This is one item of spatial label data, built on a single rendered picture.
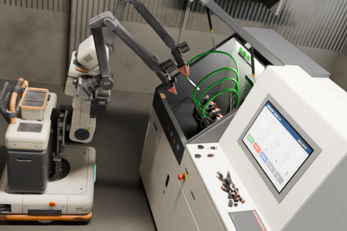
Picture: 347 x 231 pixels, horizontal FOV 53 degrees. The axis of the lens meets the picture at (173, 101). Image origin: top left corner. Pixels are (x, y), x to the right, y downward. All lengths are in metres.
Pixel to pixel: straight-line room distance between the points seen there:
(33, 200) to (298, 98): 1.88
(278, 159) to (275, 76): 0.45
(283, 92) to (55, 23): 2.80
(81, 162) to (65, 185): 0.28
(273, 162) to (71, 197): 1.48
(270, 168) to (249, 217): 0.27
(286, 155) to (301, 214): 0.28
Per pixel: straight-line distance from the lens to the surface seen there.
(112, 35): 2.44
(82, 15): 3.81
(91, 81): 2.10
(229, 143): 2.14
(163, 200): 2.61
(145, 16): 2.40
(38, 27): 4.10
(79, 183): 2.76
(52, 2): 3.99
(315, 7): 4.59
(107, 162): 3.35
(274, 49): 2.45
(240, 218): 1.84
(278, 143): 1.85
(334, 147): 1.65
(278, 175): 1.83
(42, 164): 2.48
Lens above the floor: 2.30
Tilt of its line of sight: 32 degrees down
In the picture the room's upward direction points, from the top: 14 degrees clockwise
